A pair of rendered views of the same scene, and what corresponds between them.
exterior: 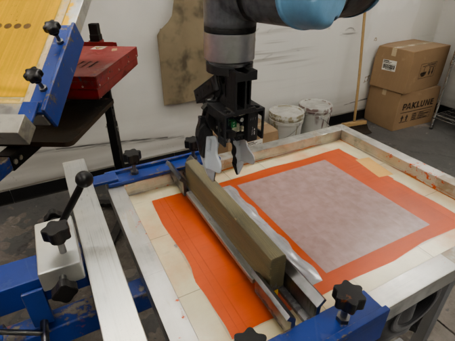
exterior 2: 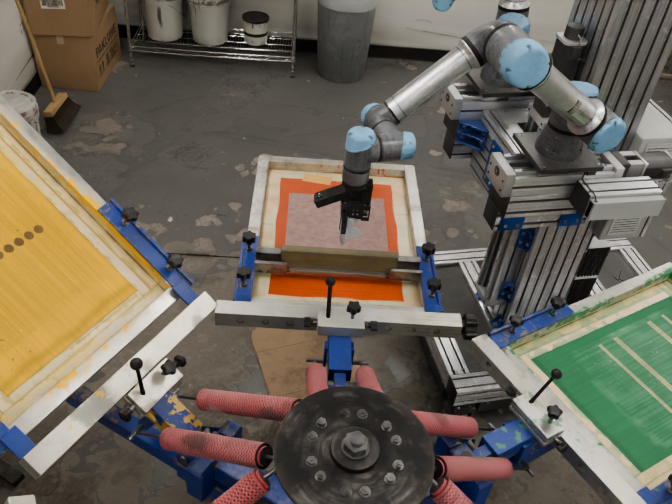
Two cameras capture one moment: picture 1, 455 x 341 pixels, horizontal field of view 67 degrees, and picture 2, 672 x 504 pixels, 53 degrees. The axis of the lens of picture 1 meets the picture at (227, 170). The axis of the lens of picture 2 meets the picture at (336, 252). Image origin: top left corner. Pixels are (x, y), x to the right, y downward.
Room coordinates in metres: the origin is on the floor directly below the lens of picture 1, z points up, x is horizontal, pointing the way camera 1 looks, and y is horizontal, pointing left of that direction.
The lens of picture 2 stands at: (-0.07, 1.43, 2.40)
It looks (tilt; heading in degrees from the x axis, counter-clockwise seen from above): 41 degrees down; 294
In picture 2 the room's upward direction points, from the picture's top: 6 degrees clockwise
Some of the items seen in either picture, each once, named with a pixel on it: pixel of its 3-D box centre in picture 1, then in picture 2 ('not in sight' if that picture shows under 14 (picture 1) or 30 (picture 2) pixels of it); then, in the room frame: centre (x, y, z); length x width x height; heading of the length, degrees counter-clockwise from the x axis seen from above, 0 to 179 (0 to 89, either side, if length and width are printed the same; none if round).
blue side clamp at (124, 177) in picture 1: (166, 174); (246, 273); (0.77, 0.16, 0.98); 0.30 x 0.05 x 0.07; 118
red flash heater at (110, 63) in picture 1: (72, 67); not in sight; (1.56, 0.70, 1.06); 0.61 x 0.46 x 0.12; 178
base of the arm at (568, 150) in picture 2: not in sight; (562, 135); (0.09, -0.63, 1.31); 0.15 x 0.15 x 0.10
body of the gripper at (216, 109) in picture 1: (231, 101); (355, 197); (0.52, -0.01, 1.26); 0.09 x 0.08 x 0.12; 28
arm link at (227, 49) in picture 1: (231, 47); (355, 173); (0.53, -0.01, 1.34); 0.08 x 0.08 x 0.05
